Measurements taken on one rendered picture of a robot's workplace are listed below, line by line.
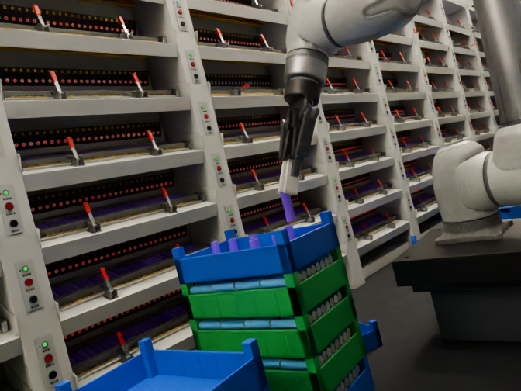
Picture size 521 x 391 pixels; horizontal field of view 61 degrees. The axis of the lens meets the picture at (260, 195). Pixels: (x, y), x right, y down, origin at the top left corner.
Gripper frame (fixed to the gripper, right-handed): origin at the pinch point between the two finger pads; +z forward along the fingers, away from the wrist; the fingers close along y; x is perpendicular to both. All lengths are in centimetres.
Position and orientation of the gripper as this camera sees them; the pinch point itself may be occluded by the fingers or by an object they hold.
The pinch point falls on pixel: (289, 178)
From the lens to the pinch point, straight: 91.2
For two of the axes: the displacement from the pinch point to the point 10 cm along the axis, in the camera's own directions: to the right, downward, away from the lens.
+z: -1.5, 9.8, -1.5
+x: -9.1, -2.0, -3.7
